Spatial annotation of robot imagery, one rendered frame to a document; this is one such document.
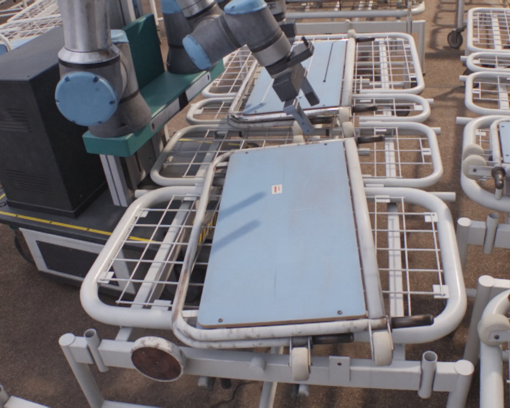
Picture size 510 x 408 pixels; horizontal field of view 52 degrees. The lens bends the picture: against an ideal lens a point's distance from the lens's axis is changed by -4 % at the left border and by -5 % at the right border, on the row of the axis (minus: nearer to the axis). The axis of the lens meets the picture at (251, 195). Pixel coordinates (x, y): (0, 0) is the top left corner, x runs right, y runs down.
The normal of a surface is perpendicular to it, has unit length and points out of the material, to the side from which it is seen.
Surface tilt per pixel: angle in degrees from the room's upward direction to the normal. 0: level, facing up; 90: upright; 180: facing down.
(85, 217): 0
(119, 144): 90
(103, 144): 90
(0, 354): 0
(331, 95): 5
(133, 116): 70
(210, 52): 96
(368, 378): 90
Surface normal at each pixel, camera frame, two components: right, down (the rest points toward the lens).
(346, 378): -0.18, 0.56
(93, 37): 0.50, 0.50
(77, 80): 0.03, 0.62
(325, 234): -0.16, -0.82
